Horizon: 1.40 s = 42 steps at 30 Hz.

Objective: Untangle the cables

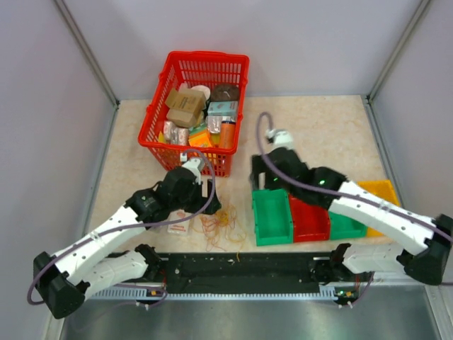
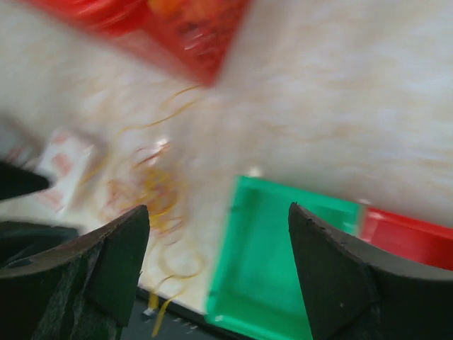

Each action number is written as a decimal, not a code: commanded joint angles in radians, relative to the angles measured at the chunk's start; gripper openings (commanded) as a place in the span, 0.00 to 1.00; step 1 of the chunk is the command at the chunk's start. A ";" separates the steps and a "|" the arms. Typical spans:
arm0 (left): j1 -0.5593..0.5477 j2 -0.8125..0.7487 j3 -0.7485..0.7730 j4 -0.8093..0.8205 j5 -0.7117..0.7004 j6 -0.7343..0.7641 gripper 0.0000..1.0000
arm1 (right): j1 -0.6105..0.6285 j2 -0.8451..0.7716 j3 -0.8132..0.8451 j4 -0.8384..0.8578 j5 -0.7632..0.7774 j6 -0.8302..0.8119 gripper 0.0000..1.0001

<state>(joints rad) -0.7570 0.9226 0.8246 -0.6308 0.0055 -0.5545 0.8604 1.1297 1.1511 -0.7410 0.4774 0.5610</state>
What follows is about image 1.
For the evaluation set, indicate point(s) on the red plastic bin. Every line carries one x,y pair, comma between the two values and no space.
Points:
310,223

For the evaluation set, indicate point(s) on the yellow plastic bin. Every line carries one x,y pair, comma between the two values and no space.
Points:
382,189

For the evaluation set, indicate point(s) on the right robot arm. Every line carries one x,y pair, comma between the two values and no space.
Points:
421,244

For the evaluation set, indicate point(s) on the silver foil snack pack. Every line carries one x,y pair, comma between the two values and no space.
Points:
214,122

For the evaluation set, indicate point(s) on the orange yellow sticky notes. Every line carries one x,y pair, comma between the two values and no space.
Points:
200,138

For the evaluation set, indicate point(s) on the white tissue pack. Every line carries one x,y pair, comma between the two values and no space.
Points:
177,227

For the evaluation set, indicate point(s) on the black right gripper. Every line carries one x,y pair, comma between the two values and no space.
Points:
260,166

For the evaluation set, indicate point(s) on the orange bottle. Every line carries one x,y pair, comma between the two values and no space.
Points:
227,134

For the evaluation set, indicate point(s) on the left green plastic bin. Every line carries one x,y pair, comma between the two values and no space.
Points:
272,217

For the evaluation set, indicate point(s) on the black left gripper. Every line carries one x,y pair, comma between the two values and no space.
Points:
202,201

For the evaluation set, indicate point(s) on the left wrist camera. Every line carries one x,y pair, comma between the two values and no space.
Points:
193,164

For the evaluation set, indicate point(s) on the pink wrapped snack pack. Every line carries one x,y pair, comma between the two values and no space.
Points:
175,135

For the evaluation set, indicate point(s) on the white round plate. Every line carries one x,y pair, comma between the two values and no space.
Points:
200,88

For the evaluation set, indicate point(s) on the right green plastic bin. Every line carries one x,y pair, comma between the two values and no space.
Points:
343,227

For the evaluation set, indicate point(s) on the small brown cardboard box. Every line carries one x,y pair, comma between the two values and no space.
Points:
182,119

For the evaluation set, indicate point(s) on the teal snack box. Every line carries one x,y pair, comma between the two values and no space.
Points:
223,108

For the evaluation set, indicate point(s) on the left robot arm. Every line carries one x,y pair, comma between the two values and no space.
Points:
66,279

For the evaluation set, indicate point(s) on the green plastic bin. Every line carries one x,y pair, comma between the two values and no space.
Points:
343,227
272,217

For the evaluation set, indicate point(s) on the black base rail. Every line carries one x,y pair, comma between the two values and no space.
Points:
247,273

